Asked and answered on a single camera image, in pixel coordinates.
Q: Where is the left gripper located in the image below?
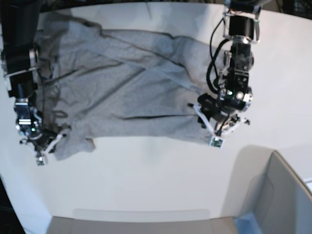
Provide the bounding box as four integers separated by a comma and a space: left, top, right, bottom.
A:
187, 94, 251, 137

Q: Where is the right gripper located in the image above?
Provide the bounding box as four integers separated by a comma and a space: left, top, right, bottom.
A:
19, 130, 66, 158

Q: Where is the grey t-shirt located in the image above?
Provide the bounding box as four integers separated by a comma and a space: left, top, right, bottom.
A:
35, 12, 210, 161

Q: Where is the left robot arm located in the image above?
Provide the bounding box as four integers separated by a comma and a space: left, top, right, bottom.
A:
191, 0, 266, 139

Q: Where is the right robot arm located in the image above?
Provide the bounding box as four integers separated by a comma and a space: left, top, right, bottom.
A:
0, 0, 64, 165

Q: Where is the grey cardboard box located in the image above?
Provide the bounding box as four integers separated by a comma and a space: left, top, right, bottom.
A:
47, 146, 312, 234

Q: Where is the blue item in box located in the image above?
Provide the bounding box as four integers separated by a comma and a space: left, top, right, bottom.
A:
234, 212, 262, 234

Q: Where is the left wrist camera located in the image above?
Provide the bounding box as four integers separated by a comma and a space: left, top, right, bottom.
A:
209, 136, 224, 149

